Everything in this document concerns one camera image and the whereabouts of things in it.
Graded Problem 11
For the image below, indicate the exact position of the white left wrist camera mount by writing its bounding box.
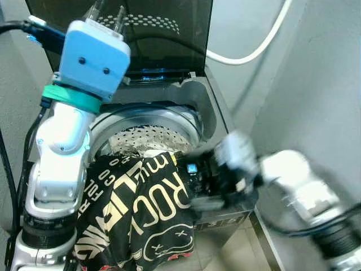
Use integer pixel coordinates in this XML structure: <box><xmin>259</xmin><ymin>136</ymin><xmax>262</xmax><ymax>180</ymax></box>
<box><xmin>56</xmin><ymin>20</ymin><xmax>132</xmax><ymax>103</ymax></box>

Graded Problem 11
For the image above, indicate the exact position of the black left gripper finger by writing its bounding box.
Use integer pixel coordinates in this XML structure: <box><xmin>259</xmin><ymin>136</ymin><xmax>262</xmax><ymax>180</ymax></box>
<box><xmin>85</xmin><ymin>0</ymin><xmax>107</xmax><ymax>25</ymax></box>
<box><xmin>112</xmin><ymin>6</ymin><xmax>128</xmax><ymax>36</ymax></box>

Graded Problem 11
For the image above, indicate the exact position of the tinted washing machine lid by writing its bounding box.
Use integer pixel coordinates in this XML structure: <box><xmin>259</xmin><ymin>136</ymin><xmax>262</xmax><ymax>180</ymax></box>
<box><xmin>25</xmin><ymin>0</ymin><xmax>214</xmax><ymax>86</ymax></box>

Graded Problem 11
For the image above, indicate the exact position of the white water hose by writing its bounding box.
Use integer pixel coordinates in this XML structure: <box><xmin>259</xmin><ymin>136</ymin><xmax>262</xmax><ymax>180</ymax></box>
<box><xmin>205</xmin><ymin>0</ymin><xmax>294</xmax><ymax>66</ymax></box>

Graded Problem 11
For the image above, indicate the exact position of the perforated steel washer drum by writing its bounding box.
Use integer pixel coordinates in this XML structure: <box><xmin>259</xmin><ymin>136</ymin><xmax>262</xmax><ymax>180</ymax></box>
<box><xmin>90</xmin><ymin>104</ymin><xmax>204</xmax><ymax>162</ymax></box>

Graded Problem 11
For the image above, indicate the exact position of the black garment cream red print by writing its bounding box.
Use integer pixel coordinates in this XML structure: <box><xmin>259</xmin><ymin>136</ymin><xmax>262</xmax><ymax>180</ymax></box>
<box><xmin>73</xmin><ymin>151</ymin><xmax>196</xmax><ymax>269</ymax></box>

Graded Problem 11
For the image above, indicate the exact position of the black washer control panel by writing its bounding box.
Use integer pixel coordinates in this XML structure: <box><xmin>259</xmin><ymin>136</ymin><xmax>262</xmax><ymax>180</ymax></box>
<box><xmin>169</xmin><ymin>152</ymin><xmax>256</xmax><ymax>216</ymax></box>

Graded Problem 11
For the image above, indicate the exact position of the grey top-load washing machine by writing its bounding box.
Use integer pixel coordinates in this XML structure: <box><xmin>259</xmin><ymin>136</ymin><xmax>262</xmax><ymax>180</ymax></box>
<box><xmin>68</xmin><ymin>65</ymin><xmax>259</xmax><ymax>267</ymax></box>

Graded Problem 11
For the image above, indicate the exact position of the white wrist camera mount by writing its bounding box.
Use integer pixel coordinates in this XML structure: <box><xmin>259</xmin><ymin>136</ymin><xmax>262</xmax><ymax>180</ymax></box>
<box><xmin>217</xmin><ymin>133</ymin><xmax>261</xmax><ymax>182</ymax></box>
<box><xmin>56</xmin><ymin>20</ymin><xmax>132</xmax><ymax>103</ymax></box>

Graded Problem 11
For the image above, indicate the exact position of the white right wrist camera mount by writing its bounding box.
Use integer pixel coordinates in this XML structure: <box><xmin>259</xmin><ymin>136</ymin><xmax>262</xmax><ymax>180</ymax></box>
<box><xmin>217</xmin><ymin>133</ymin><xmax>261</xmax><ymax>182</ymax></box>

